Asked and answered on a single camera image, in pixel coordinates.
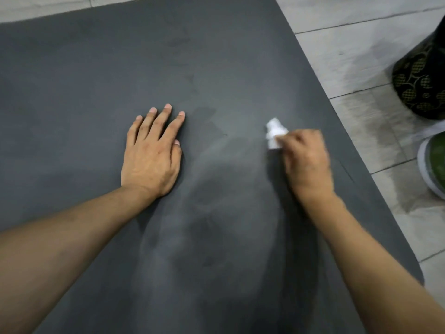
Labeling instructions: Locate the person's left forearm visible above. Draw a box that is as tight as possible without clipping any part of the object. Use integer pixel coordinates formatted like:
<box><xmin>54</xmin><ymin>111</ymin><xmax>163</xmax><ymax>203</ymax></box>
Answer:
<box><xmin>0</xmin><ymin>186</ymin><xmax>160</xmax><ymax>334</ymax></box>

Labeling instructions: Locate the dark grey yoga mat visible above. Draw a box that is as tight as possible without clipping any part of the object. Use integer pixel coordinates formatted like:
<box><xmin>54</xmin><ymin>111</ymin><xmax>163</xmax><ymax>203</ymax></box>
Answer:
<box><xmin>0</xmin><ymin>0</ymin><xmax>425</xmax><ymax>334</ymax></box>

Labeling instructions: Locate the person's right hand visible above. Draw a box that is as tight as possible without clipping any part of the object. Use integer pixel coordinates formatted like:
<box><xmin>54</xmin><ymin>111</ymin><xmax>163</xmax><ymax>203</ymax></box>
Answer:
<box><xmin>274</xmin><ymin>128</ymin><xmax>336</xmax><ymax>203</ymax></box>

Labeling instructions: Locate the person's left hand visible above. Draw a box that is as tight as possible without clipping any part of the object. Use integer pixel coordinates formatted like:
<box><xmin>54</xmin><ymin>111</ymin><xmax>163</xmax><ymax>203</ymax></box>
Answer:
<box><xmin>120</xmin><ymin>103</ymin><xmax>186</xmax><ymax>200</ymax></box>

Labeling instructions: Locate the person's right forearm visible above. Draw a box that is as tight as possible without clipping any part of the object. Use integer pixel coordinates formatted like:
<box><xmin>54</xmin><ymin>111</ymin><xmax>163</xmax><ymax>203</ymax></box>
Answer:
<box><xmin>301</xmin><ymin>192</ymin><xmax>445</xmax><ymax>334</ymax></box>

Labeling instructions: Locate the black patterned trash bin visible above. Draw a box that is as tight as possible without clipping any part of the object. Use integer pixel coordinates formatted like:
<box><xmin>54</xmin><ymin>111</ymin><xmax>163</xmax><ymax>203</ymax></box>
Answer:
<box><xmin>392</xmin><ymin>15</ymin><xmax>445</xmax><ymax>121</ymax></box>

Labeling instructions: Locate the white wipe tub green spout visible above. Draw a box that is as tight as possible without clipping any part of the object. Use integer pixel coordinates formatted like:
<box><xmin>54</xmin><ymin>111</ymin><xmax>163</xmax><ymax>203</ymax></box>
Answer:
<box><xmin>417</xmin><ymin>131</ymin><xmax>445</xmax><ymax>201</ymax></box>

